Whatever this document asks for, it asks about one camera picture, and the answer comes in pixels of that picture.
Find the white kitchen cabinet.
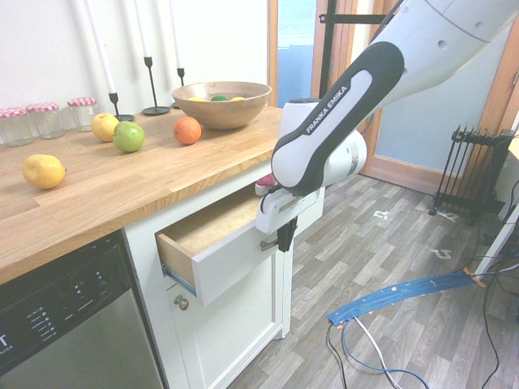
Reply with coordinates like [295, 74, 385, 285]
[121, 169, 326, 389]

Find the wooden door with glass panel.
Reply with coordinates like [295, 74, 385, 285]
[357, 24, 519, 192]

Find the thin black floor cable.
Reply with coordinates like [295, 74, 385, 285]
[326, 323, 346, 389]

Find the black metal frame stand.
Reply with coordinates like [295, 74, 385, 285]
[317, 0, 391, 100]

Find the white cabinet door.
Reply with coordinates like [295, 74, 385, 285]
[164, 250, 285, 389]

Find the wooden bowl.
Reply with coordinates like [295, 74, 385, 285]
[171, 81, 273, 131]

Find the blue floor cable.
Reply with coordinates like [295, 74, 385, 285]
[341, 318, 431, 389]

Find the orange fruit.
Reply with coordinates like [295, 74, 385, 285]
[172, 115, 203, 146]

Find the short black candle holder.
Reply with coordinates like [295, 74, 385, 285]
[107, 92, 136, 123]

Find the wooden door frame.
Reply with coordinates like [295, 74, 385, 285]
[266, 0, 359, 109]

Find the glass jar with checkered lid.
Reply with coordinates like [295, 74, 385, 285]
[66, 96, 100, 134]
[0, 107, 36, 147]
[25, 102, 66, 140]

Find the wooden drawer with white front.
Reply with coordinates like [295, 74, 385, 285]
[155, 182, 302, 308]

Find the pink and white small object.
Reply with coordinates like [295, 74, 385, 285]
[255, 175, 277, 196]

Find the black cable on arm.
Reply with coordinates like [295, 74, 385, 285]
[375, 0, 403, 40]

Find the white floor cable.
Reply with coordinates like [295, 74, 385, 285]
[351, 317, 403, 389]

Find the green apple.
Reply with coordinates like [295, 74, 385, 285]
[112, 121, 146, 154]

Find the yellow apple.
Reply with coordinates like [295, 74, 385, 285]
[91, 112, 121, 143]

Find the metal drawer slide rail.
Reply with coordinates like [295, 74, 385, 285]
[161, 263, 198, 296]

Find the blue tape cable cover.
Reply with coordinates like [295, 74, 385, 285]
[327, 270, 488, 327]

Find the tall black candle holder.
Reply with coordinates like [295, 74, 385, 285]
[141, 55, 173, 117]

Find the medium black candle holder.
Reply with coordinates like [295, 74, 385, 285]
[170, 66, 188, 110]

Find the black oil radiator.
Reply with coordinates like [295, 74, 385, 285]
[428, 125, 517, 226]

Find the yellow lemon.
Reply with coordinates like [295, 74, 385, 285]
[21, 154, 67, 190]

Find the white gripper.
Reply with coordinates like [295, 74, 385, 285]
[255, 188, 326, 253]

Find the stainless steel dishwasher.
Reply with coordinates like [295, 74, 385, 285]
[0, 230, 164, 389]

